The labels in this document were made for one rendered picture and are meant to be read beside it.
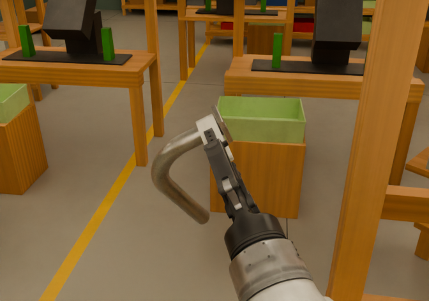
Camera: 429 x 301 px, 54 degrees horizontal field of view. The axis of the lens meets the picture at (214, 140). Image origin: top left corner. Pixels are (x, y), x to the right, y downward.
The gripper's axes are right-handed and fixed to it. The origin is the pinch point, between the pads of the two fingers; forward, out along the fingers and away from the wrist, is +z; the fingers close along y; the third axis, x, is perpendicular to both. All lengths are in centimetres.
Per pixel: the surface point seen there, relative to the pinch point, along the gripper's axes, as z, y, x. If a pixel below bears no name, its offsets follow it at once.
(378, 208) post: 5, -59, -28
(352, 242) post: 3, -69, -18
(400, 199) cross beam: 8, -68, -36
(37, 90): 397, -229, 202
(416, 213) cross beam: 4, -73, -38
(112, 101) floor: 365, -271, 128
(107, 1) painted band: 977, -460, 168
